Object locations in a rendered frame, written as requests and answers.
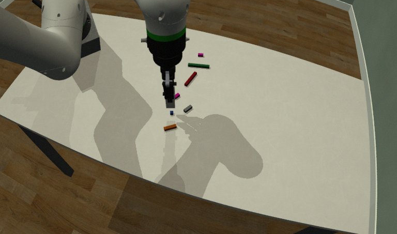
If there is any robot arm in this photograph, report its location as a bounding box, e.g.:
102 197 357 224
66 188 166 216
0 0 190 81

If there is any orange rod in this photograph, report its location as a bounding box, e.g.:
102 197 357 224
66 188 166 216
164 124 177 131

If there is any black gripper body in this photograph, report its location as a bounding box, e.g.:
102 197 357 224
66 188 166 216
153 53 182 77

